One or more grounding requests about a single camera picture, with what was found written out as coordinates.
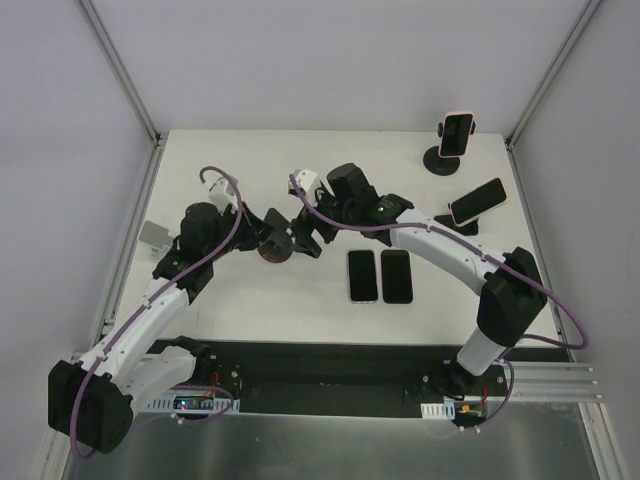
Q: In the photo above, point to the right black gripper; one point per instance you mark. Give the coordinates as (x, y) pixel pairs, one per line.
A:
(316, 216)

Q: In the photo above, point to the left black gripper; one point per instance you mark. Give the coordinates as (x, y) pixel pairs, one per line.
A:
(258, 230)

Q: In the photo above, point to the round brown base stand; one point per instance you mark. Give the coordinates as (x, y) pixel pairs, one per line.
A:
(278, 247)

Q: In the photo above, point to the black phone white case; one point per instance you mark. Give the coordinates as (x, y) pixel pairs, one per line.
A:
(362, 278)

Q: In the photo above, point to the white phone stand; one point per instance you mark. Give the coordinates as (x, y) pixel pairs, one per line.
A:
(156, 239)

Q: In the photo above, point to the black square base stand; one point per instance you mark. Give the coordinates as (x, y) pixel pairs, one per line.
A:
(470, 229)

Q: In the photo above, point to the pink phone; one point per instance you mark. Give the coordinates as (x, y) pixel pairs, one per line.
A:
(454, 132)
(479, 201)

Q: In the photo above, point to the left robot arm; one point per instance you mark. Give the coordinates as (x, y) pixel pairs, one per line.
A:
(95, 399)

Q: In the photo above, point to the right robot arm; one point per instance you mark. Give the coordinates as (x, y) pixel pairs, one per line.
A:
(508, 284)

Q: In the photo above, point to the black round clamp stand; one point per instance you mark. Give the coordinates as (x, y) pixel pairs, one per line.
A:
(438, 165)

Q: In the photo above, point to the pink phone upright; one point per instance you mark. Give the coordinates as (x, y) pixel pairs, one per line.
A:
(454, 132)

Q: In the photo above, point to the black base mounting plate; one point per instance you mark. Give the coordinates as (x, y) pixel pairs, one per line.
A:
(377, 381)

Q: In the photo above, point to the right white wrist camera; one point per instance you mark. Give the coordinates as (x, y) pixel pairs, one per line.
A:
(306, 182)

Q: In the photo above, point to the left white cable duct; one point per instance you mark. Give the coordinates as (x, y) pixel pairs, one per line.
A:
(192, 404)

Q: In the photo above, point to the white cable duct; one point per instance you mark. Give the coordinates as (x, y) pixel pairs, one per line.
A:
(192, 404)
(444, 410)

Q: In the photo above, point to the right white cable duct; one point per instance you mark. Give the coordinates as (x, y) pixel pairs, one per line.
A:
(444, 410)

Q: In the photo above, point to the left aluminium frame post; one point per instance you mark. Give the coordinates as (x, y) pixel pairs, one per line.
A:
(105, 43)

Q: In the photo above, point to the aluminium frame post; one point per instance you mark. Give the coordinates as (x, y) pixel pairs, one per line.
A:
(571, 40)
(105, 43)

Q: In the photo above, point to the aluminium rail front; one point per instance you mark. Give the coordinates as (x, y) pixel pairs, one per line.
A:
(536, 375)

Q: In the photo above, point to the right aluminium frame post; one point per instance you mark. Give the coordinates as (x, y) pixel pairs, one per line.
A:
(571, 40)

